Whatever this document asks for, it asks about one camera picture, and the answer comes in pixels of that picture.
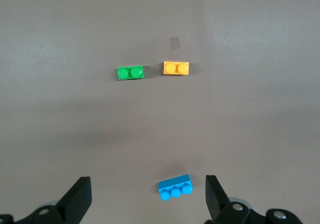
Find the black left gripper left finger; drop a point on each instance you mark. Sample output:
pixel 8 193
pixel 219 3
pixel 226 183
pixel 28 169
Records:
pixel 75 201

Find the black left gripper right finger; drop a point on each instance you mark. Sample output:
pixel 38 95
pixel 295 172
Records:
pixel 217 201

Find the yellow two-stud toy block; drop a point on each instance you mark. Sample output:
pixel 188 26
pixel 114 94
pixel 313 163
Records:
pixel 176 68

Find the blue three-stud toy block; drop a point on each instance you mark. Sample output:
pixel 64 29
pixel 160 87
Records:
pixel 173 185

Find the green two-stud toy block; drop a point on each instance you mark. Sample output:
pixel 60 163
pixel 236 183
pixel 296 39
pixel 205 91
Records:
pixel 130 72

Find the small brown tape patch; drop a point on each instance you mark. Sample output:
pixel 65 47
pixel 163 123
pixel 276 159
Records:
pixel 175 43

